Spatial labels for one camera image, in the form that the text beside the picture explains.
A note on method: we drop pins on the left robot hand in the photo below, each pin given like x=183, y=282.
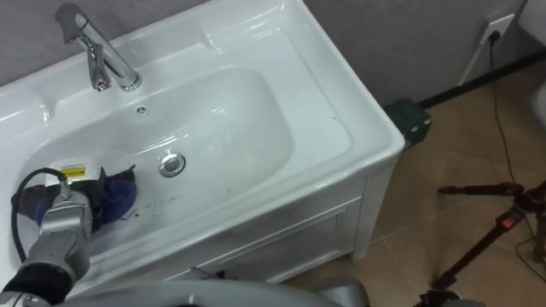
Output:
x=79, y=169

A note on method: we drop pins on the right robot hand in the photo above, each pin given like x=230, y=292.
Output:
x=445, y=300

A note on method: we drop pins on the dark blue cleaning cloth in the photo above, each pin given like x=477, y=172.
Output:
x=121, y=197

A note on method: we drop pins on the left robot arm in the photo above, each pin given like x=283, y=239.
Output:
x=64, y=239

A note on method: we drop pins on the black and red tripod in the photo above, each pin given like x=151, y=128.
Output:
x=482, y=245

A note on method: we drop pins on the chrome drain plug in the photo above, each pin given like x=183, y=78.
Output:
x=172, y=165

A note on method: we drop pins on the chrome basin faucet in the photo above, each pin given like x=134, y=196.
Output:
x=112, y=56

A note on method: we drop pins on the white washbasin vanity cabinet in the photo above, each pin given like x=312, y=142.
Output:
x=239, y=128

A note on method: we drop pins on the robot body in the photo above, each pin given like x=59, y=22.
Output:
x=192, y=298

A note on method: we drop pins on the dark green box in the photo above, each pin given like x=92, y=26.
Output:
x=408, y=120

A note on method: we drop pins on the white wall socket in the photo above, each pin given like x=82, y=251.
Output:
x=497, y=23

